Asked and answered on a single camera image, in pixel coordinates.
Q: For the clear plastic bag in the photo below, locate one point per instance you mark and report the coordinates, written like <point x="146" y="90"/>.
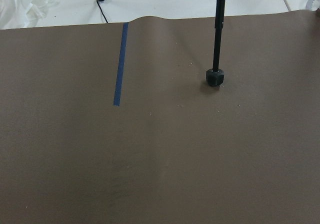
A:
<point x="15" y="14"/>

